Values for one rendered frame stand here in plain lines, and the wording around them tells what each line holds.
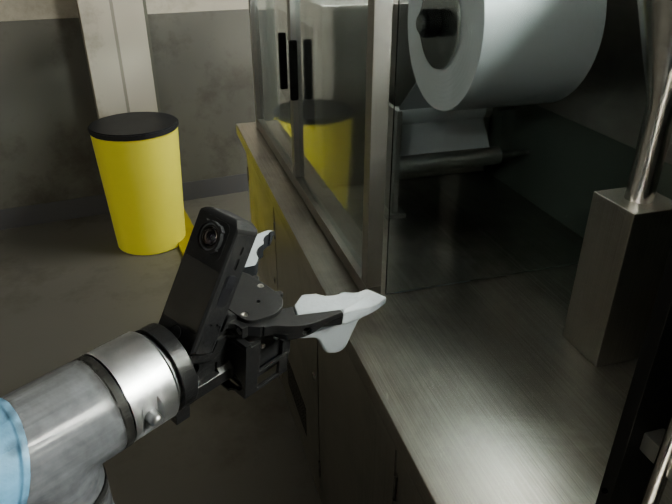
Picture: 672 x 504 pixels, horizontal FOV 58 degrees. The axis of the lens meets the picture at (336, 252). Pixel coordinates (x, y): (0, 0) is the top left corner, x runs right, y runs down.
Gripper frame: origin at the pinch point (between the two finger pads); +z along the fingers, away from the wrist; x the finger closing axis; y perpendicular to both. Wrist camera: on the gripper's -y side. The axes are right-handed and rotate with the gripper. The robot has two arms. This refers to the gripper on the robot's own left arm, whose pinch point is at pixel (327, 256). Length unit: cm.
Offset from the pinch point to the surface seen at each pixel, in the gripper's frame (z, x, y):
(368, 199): 37.3, -21.6, 15.7
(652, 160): 50, 16, -2
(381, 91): 38.5, -23.1, -2.6
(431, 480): 10.0, 13.1, 32.2
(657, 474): 14.4, 33.6, 15.2
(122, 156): 104, -211, 98
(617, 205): 48, 14, 5
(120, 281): 85, -191, 151
